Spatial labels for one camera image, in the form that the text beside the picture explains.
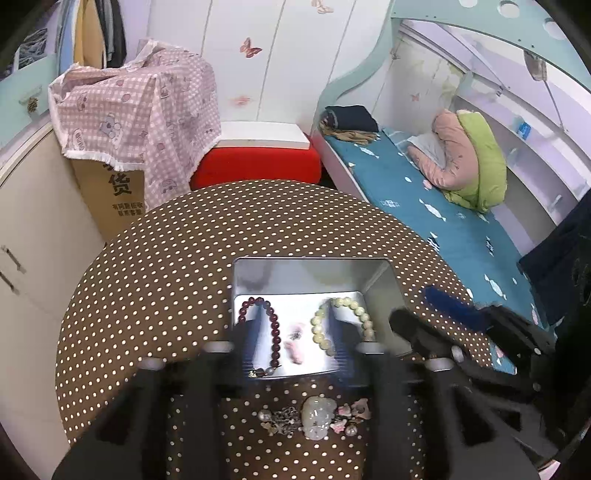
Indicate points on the dark folded clothes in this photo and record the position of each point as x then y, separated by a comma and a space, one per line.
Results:
351, 117

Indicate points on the white pillow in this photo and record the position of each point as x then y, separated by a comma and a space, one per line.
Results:
427, 145

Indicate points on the dark hanging garment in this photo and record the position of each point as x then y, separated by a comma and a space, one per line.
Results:
115, 32

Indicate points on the cardboard box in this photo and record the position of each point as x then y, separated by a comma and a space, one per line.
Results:
106, 198

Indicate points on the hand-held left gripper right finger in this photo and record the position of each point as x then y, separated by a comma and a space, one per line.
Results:
341, 346

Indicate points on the small blue box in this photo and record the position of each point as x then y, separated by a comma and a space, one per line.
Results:
524, 129

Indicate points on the teal bunk bed frame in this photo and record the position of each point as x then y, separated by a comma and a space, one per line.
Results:
369, 60

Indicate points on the brown butterfly sticker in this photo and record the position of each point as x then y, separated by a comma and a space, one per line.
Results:
250, 47

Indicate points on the brown polka dot tablecloth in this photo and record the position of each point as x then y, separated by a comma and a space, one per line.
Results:
184, 258

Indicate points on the dark hanging cloth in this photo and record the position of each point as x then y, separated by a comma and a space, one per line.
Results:
563, 258

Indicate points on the pink checked cloth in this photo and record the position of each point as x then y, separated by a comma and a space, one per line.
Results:
138, 106

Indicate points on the pink flower hair clip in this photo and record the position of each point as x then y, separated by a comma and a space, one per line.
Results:
353, 410

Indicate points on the yellow hanging garment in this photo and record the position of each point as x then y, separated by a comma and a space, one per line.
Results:
90, 32

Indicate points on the pink and green quilt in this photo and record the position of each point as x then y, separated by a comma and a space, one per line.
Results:
480, 161

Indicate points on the grey hanging pouch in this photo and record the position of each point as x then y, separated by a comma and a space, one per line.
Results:
535, 64

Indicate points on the red stool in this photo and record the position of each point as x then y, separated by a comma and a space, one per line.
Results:
254, 166

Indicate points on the pink flower sticker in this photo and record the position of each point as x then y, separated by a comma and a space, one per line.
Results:
241, 100

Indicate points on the pearl and metal brooch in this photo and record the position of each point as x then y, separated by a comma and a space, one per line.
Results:
281, 420

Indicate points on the white board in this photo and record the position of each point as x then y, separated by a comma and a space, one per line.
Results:
258, 134

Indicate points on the silver metal tin box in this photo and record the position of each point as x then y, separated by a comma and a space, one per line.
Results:
304, 277

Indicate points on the grey striped cloth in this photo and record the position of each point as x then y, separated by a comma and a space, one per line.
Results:
32, 50

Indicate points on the tan folded clothes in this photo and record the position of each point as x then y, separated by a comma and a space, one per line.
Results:
355, 137

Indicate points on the blue patterned bed sheet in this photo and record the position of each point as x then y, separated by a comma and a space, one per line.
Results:
415, 194

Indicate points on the light blue hanging garment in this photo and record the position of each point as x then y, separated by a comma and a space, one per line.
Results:
67, 32

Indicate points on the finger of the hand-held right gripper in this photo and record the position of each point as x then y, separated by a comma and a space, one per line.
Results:
450, 307
411, 330

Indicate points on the beige cabinet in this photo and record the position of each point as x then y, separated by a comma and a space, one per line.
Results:
41, 258

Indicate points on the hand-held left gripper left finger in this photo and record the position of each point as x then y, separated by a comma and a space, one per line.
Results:
251, 346

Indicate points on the white jade pendant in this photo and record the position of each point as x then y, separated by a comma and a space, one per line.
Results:
316, 415

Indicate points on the pink bead charm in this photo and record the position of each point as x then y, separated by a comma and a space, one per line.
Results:
293, 349

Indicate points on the pale butterfly sticker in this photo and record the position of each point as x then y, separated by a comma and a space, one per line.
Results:
322, 5

